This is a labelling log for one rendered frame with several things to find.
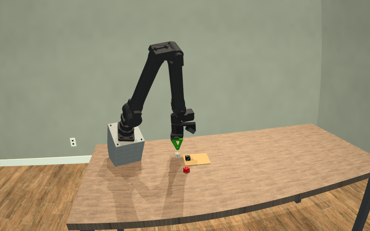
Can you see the tan flat mat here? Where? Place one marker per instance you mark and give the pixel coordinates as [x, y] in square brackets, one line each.
[197, 159]

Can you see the red dice with white pips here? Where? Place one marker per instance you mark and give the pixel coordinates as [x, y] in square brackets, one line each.
[186, 170]

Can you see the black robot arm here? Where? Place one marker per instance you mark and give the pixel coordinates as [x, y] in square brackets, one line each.
[131, 116]

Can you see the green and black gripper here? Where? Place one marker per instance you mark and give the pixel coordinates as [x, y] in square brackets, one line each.
[176, 137]

